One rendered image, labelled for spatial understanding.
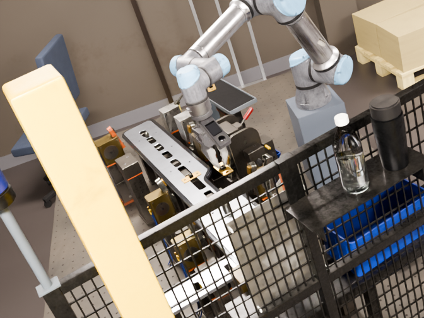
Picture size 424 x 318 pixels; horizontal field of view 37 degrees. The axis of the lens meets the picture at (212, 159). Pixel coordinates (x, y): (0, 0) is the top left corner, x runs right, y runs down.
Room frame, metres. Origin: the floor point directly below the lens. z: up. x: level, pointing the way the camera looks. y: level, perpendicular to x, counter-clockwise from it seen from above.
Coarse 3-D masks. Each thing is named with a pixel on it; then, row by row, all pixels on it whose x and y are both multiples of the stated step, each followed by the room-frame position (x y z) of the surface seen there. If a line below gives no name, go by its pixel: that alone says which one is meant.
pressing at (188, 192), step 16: (144, 128) 2.88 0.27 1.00; (160, 128) 2.81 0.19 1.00; (144, 144) 2.70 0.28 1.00; (160, 144) 2.65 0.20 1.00; (176, 144) 2.59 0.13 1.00; (144, 160) 2.57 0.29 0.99; (160, 160) 2.50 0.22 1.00; (192, 160) 2.40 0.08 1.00; (160, 176) 2.38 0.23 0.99; (176, 176) 2.32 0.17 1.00; (208, 176) 2.24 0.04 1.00; (176, 192) 2.20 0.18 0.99; (192, 192) 2.15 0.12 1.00; (208, 224) 1.91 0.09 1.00; (224, 240) 1.78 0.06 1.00
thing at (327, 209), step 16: (368, 160) 1.32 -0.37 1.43; (416, 160) 1.25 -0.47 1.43; (288, 176) 1.26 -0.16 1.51; (368, 176) 1.26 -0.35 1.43; (384, 176) 1.24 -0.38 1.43; (400, 176) 1.22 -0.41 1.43; (416, 176) 1.26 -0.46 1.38; (288, 192) 1.26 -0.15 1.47; (320, 192) 1.26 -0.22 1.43; (336, 192) 1.24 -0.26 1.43; (368, 192) 1.20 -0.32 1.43; (288, 208) 1.25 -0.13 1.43; (304, 208) 1.23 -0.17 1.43; (320, 208) 1.20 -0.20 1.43; (336, 208) 1.18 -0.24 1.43; (352, 208) 1.16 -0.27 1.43; (304, 224) 1.17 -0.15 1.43; (320, 224) 1.15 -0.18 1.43
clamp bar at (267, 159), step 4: (264, 156) 1.88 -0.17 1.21; (268, 156) 1.86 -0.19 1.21; (272, 156) 1.87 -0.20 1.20; (260, 160) 1.85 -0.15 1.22; (264, 160) 1.86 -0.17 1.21; (268, 160) 1.85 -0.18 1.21; (272, 160) 1.86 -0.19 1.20; (260, 164) 1.85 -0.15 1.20; (264, 164) 1.88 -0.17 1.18; (268, 180) 1.88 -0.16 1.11; (272, 180) 1.85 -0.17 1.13; (268, 184) 1.87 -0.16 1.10; (272, 184) 1.85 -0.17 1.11; (268, 188) 1.87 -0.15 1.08; (272, 188) 1.85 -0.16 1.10; (272, 192) 1.85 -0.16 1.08
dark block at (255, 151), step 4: (256, 144) 2.13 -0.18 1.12; (260, 144) 2.12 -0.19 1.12; (248, 148) 2.13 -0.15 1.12; (252, 148) 2.12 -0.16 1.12; (256, 148) 2.11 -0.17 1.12; (260, 148) 2.10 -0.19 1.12; (244, 152) 2.12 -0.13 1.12; (248, 152) 2.10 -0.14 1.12; (252, 152) 2.09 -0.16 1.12; (256, 152) 2.09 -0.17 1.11; (260, 152) 2.10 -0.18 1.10; (264, 152) 2.10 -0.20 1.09; (248, 156) 2.09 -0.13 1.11; (252, 156) 2.09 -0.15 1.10; (256, 156) 2.09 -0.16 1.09; (260, 156) 2.10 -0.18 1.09; (248, 160) 2.11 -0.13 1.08; (252, 160) 2.09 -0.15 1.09; (256, 160) 2.09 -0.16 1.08; (256, 164) 2.09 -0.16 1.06
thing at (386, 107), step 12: (384, 96) 1.29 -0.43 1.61; (396, 96) 1.28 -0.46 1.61; (372, 108) 1.26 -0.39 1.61; (384, 108) 1.24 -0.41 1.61; (396, 108) 1.24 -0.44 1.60; (372, 120) 1.27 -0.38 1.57; (384, 120) 1.24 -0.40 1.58; (396, 120) 1.23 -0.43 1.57; (384, 132) 1.24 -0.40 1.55; (396, 132) 1.23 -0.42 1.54; (384, 144) 1.25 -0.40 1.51; (396, 144) 1.23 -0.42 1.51; (384, 156) 1.25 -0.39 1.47; (396, 156) 1.24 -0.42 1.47; (396, 168) 1.24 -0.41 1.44
